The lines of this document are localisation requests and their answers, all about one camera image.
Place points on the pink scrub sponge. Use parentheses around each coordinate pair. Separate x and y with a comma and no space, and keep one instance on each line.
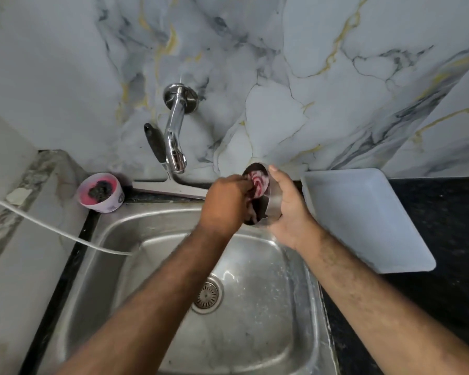
(258,182)

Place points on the person's right thumb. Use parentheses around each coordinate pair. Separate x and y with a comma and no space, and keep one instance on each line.
(278,183)

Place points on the pink dish soap tub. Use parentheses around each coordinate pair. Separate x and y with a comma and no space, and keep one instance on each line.
(101,193)

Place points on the person's right hand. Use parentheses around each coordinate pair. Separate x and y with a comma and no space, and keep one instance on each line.
(291,214)

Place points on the sink drain strainer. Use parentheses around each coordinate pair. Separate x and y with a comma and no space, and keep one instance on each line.
(207,295)

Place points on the person's left forearm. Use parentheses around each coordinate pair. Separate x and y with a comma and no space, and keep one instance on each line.
(140,308)

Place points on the person's right forearm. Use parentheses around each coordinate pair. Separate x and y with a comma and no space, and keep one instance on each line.
(379,304)

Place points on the chrome wall tap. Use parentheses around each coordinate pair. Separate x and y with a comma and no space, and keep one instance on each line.
(176,128)

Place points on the person's left fingers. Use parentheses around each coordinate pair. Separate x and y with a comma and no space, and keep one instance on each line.
(247,187)

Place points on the dark scouring pad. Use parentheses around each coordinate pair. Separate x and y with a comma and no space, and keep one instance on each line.
(101,190)

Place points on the person's left hand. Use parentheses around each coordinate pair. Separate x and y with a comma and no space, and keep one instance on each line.
(222,206)

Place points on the stainless steel sink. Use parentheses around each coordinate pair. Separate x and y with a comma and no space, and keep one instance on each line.
(187,292)

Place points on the white plastic tray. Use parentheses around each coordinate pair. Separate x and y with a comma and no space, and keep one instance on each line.
(365,218)

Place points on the steel cup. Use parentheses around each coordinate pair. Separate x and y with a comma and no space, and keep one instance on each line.
(264,199)

